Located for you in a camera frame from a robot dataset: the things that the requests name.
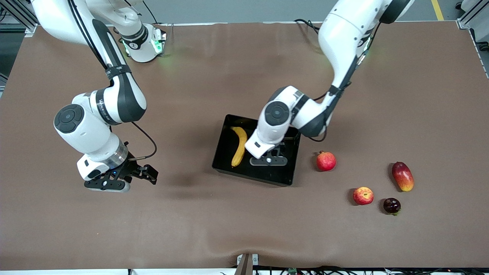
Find black plastic box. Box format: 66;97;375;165
212;114;302;187

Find yellow banana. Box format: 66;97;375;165
229;126;248;168

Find red yellow apple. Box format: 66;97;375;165
353;186;374;206

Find red pomegranate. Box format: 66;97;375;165
316;150;337;172

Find brown table mat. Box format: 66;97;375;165
0;21;489;270

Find dark purple mangosteen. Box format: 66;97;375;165
383;197;402;216

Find red yellow mango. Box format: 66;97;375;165
392;162;415;192

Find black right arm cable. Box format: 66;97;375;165
68;0;158;159

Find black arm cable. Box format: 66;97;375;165
68;0;158;159
306;23;382;143

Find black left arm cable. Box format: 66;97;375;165
306;23;382;143

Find grey metal table bracket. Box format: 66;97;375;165
234;253;259;275

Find black left base cable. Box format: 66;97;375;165
294;18;322;36

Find black base cable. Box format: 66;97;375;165
132;0;174;27
294;18;322;36

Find black right base cable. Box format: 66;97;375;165
132;0;174;27

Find aluminium frame post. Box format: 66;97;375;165
457;0;489;30
0;0;39;37

